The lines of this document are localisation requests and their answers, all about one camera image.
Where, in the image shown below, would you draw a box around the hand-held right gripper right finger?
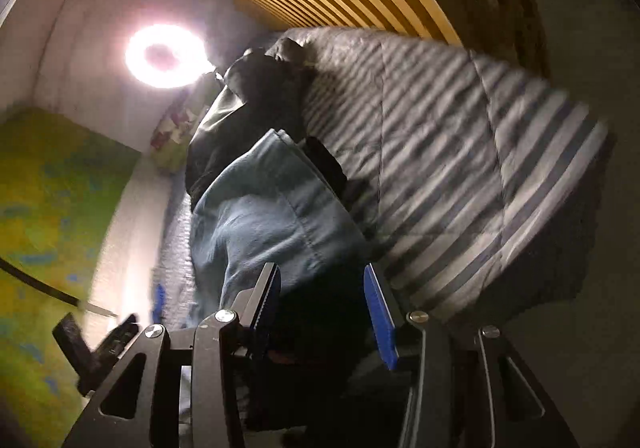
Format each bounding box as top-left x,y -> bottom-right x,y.
363,263 -> 578,448

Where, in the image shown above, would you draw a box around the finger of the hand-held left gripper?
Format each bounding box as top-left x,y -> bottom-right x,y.
52,315 -> 98,396
95,313 -> 141,366

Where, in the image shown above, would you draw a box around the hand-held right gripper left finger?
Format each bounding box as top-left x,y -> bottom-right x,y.
62,262 -> 282,448

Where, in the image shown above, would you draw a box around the light blue denim jeans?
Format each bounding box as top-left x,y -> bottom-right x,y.
187,128 -> 373,319

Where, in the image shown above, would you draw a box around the striped blanket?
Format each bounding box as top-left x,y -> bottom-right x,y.
150,25 -> 611,329

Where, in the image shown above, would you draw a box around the red white patterned folded blanket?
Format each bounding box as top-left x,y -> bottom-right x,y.
152,98 -> 208,149

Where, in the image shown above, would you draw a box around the black and white hanging strap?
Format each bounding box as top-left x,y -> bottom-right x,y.
0,255 -> 121,319

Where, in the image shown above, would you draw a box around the green wall poster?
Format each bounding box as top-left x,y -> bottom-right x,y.
0,108 -> 143,424

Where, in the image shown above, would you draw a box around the ring light on tripod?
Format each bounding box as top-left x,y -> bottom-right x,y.
124,24 -> 208,89

